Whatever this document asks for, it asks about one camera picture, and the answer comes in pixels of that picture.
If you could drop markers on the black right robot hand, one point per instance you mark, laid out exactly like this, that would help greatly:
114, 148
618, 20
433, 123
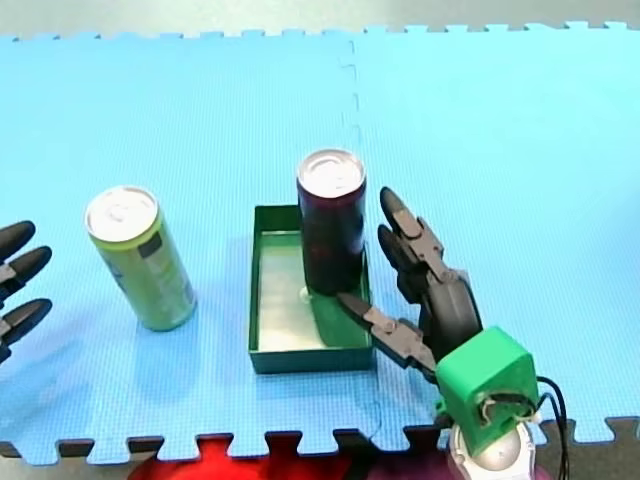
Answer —
452, 310

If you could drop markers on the dark purple drink can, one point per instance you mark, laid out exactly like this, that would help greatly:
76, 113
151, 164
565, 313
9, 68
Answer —
332, 235

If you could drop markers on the green drink can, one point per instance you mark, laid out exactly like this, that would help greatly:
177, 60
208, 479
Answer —
145, 280

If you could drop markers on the shallow green tray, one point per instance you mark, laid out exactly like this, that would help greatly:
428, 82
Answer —
280, 300

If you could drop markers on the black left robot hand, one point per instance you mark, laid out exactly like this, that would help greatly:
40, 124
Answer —
27, 260

